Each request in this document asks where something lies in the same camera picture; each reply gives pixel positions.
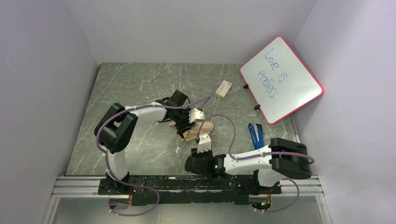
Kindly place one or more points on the blue marker pen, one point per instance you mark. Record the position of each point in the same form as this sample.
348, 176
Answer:
257, 135

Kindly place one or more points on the aluminium frame rail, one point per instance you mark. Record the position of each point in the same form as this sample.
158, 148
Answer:
87, 187

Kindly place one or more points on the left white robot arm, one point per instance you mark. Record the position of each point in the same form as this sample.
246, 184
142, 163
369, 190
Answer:
115, 129

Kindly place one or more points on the pink framed whiteboard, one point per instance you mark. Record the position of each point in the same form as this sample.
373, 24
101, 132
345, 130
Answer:
279, 80

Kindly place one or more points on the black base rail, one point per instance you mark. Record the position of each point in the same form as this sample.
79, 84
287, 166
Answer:
187, 189

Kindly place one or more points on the beige folding umbrella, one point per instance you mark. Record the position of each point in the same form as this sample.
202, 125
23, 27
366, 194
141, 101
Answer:
191, 134

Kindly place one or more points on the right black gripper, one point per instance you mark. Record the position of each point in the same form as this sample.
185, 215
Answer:
201, 155

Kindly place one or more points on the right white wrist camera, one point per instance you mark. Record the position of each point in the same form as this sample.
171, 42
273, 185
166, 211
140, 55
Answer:
204, 143

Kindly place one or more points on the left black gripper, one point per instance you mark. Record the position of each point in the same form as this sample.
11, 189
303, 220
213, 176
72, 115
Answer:
184, 122

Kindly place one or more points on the black whiteboard stand clip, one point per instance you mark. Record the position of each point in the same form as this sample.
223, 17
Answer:
257, 107

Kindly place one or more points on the small white eraser box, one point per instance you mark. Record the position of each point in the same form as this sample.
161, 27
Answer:
223, 89

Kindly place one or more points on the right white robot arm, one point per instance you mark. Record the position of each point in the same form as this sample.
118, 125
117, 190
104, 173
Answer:
276, 161

